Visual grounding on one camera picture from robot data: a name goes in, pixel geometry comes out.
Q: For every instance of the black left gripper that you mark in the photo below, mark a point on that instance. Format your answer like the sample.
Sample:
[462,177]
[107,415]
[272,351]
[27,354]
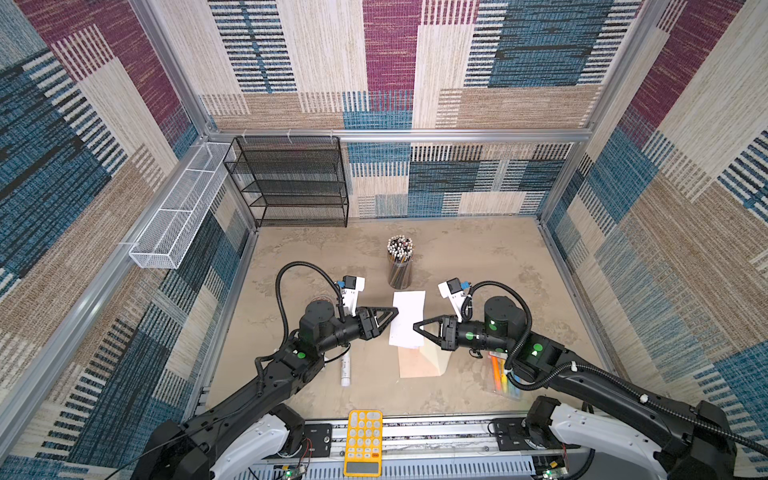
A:
[366,326]

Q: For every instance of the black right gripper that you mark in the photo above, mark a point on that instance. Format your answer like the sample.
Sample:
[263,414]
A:
[443,340]

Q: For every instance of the white paper letter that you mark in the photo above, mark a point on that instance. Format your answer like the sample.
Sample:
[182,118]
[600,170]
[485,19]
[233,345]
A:
[410,305]

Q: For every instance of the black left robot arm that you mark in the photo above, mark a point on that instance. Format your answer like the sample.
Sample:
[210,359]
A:
[255,422]

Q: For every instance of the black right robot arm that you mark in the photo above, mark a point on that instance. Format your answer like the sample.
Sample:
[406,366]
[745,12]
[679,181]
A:
[669,438]

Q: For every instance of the white glue stick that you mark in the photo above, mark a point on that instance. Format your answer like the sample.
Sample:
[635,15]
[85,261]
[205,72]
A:
[346,370]

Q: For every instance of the pack of coloured highlighters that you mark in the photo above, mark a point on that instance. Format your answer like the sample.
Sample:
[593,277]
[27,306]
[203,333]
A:
[499,383]

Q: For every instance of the metal cup of pencils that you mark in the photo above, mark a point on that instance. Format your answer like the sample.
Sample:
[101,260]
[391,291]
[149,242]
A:
[400,252]

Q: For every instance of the yellow calculator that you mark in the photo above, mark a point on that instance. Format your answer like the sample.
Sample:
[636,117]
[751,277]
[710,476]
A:
[364,444]

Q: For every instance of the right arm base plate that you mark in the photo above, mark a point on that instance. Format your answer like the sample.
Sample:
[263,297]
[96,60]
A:
[515,434]

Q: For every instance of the aluminium front rail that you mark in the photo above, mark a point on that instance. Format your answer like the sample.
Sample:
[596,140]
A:
[466,436]

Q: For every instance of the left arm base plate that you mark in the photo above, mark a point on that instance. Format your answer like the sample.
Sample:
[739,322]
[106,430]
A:
[317,441]

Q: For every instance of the black wire shelf rack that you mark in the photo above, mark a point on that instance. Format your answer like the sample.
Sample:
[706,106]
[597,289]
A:
[290,181]

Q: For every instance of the white wire mesh basket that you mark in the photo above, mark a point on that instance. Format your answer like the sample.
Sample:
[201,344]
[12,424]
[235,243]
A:
[165,241]

